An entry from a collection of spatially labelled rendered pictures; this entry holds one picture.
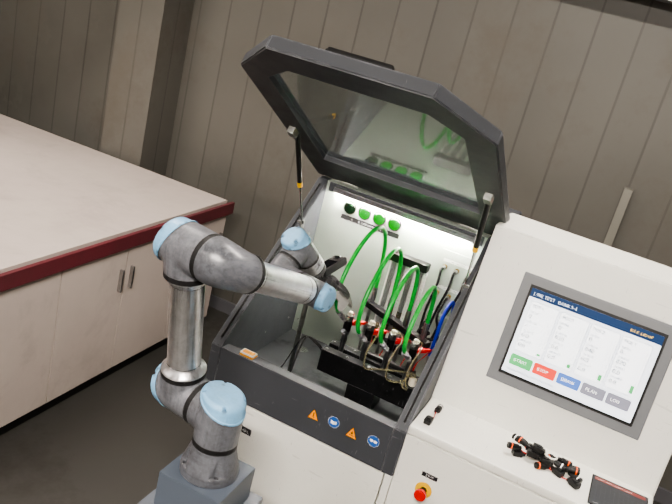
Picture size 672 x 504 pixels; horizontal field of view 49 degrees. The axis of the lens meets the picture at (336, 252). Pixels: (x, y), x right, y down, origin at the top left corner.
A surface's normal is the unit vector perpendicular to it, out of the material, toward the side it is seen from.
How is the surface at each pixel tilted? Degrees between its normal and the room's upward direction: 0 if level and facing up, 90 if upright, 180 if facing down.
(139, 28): 90
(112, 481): 0
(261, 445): 90
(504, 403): 76
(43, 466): 0
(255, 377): 90
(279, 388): 90
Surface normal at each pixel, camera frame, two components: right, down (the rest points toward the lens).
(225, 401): 0.33, -0.86
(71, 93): -0.40, 0.22
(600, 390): -0.35, -0.01
